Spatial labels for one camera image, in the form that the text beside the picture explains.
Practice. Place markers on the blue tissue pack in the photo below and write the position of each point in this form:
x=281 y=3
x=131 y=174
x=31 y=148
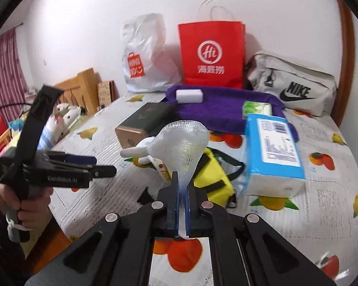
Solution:
x=274 y=161

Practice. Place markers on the person's left hand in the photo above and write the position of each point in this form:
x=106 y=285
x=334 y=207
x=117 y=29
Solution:
x=35 y=211

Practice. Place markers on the green tissue pack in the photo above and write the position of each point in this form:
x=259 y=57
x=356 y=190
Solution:
x=256 y=108

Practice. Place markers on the white plastic bag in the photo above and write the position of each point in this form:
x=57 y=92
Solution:
x=149 y=35

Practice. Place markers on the purple fabric storage tray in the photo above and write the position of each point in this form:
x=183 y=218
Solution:
x=220 y=110

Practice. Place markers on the white foam net sleeve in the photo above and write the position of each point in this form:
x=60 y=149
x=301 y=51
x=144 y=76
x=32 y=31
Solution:
x=182 y=143

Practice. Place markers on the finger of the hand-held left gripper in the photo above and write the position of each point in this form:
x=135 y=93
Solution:
x=103 y=172
x=80 y=160

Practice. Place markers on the dark box with gold end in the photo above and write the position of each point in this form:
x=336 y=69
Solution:
x=146 y=119

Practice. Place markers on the red paper bag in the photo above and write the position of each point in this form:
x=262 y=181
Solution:
x=194 y=35

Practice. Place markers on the grey waist bag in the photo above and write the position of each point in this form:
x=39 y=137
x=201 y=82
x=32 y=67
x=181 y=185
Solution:
x=286 y=71

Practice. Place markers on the white spotted plush toy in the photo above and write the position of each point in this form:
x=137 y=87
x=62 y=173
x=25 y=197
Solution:
x=67 y=113

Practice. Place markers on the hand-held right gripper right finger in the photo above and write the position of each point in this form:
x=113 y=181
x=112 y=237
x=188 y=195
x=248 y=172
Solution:
x=188 y=211

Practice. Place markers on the small white pack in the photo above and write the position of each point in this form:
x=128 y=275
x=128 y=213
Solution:
x=189 y=96

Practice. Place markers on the red striped curtain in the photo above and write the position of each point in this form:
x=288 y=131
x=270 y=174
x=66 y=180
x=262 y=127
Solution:
x=6 y=71

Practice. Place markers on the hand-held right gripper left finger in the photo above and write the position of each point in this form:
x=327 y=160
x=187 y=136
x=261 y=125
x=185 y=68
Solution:
x=174 y=205

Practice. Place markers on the wooden door frame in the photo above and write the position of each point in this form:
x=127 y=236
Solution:
x=346 y=65

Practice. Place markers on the brown patterned box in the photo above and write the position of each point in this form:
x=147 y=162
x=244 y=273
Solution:
x=106 y=92

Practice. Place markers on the wooden headboard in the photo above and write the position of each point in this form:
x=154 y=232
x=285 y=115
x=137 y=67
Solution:
x=83 y=86

